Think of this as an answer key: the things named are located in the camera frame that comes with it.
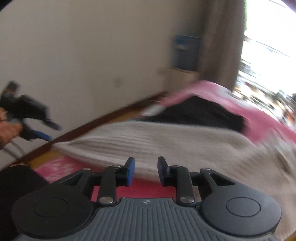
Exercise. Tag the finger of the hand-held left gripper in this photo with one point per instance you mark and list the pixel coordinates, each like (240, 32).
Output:
(42, 135)
(53, 126)

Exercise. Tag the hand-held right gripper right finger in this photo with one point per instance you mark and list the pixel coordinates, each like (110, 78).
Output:
(161, 170)

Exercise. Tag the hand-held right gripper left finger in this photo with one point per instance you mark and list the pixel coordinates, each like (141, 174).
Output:
(131, 171)

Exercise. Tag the beige houndstooth knit cardigan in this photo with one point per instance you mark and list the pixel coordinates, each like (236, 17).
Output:
(161, 143)

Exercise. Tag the person's left hand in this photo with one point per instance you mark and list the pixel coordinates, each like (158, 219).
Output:
(7, 131)

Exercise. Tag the black folded garment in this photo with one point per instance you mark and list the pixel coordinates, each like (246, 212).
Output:
(196, 113)

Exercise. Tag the person's black clothing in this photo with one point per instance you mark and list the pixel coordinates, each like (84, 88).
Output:
(16, 204)

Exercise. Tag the pink floral blanket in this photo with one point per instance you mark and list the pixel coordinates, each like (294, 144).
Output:
(261, 122)

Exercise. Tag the blue package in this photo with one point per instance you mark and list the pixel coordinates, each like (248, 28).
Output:
(186, 52)

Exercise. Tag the brown curtain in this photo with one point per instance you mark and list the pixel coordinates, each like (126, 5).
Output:
(219, 46)

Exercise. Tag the white wall socket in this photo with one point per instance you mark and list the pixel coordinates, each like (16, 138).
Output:
(118, 82)

